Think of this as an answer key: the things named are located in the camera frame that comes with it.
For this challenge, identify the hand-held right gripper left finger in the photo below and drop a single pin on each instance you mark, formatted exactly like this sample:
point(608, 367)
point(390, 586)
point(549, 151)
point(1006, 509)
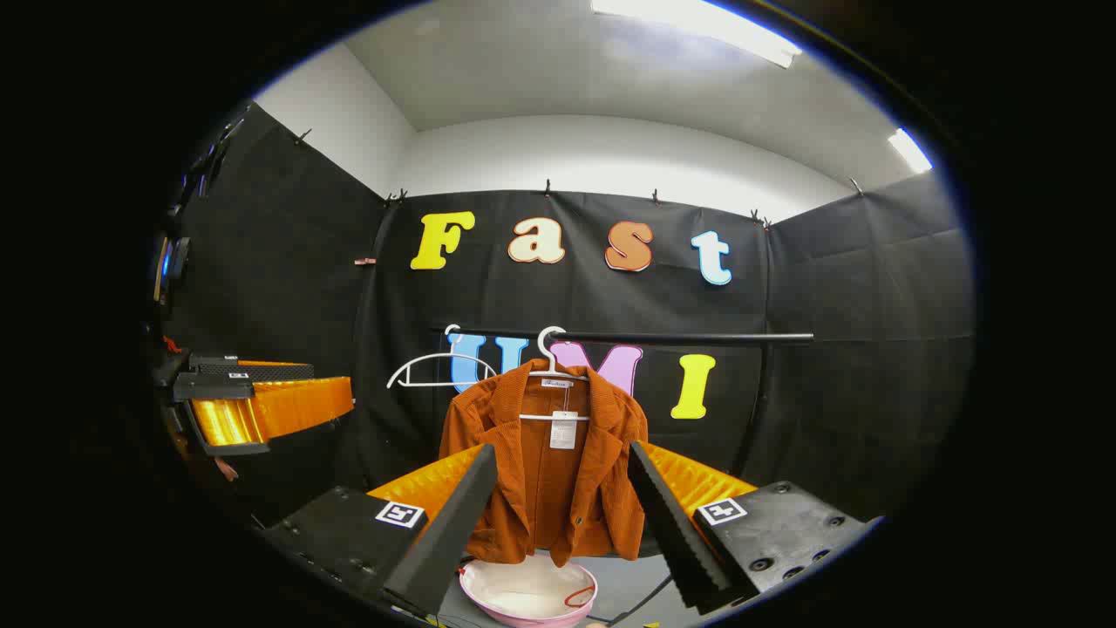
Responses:
point(453, 532)

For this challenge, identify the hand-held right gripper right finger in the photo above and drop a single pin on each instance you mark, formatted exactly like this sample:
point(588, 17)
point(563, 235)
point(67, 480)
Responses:
point(671, 532)

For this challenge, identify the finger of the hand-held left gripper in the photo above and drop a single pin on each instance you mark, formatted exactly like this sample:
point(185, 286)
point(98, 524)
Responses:
point(279, 410)
point(270, 372)

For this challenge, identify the white plastic hanger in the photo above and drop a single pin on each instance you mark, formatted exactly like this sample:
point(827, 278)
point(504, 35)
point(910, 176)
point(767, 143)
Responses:
point(436, 358)
point(552, 362)

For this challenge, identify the black backdrop cloth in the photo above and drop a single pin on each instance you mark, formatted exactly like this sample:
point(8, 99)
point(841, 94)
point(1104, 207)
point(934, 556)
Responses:
point(610, 305)

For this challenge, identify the small ceiling light panel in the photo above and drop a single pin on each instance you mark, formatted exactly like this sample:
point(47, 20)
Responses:
point(909, 150)

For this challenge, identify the long ceiling light panel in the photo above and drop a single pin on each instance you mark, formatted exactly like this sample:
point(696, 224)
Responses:
point(697, 26)

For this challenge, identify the black clothes rail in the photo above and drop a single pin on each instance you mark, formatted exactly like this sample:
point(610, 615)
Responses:
point(697, 337)

